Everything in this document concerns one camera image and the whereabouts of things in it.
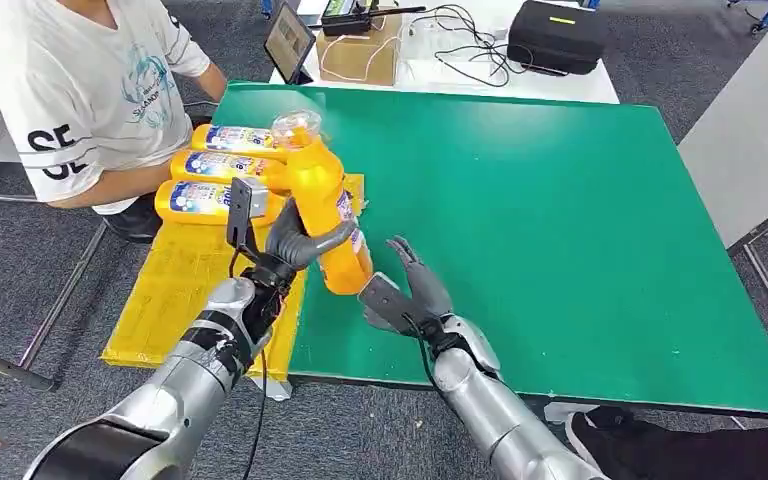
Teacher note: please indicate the black carrying case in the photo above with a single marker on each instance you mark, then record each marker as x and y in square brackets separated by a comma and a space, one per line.
[556, 36]

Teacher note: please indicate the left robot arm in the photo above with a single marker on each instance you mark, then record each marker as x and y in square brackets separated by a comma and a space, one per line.
[185, 378]

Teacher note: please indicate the black radio device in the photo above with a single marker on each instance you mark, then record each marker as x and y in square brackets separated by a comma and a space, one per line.
[347, 14]

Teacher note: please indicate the person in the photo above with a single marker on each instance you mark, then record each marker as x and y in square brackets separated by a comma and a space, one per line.
[92, 86]

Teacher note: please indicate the white table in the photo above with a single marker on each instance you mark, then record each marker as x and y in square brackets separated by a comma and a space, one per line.
[556, 89]

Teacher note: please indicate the grey table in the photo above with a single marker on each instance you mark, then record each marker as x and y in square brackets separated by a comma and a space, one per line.
[748, 132]

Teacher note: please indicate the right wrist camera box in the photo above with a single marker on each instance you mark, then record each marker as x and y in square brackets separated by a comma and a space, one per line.
[387, 305]

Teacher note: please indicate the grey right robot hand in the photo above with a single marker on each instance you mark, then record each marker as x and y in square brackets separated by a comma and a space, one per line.
[427, 291]

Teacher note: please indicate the orange drink bottle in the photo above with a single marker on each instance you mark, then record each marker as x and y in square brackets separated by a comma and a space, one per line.
[321, 199]
[235, 139]
[225, 166]
[192, 199]

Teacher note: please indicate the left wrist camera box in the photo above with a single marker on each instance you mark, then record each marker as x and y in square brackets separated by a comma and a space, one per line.
[243, 205]

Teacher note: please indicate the cardboard box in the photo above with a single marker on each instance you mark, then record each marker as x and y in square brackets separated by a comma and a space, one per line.
[357, 60]

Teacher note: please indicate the green table mat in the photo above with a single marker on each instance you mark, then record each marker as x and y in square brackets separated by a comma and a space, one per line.
[523, 232]

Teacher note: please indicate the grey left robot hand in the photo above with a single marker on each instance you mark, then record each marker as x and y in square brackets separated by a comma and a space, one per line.
[291, 245]

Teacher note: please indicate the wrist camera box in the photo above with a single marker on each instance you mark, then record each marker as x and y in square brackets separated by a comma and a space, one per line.
[387, 305]
[243, 205]

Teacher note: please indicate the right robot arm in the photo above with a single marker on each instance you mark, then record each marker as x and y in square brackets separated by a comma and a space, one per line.
[496, 411]

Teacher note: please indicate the metal table frame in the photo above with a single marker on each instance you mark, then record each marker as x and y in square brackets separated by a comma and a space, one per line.
[46, 324]

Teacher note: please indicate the silver tape piece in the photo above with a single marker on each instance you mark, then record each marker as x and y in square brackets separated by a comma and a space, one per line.
[271, 387]

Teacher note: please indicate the yellow sheet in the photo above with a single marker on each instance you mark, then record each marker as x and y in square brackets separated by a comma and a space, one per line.
[178, 291]

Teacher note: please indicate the tablet with black frame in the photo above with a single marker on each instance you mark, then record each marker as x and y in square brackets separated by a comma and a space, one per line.
[288, 43]

